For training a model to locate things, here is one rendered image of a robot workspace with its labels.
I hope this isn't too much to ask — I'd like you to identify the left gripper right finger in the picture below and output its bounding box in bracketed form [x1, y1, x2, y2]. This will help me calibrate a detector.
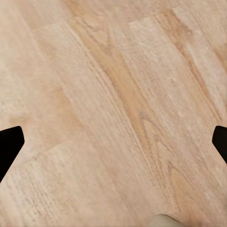
[212, 126, 227, 164]

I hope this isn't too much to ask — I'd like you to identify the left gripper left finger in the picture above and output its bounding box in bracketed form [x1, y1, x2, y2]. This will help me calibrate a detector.
[0, 126, 25, 182]

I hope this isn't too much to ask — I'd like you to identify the pillar candle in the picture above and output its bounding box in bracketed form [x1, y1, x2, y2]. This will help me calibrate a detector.
[147, 214, 188, 227]

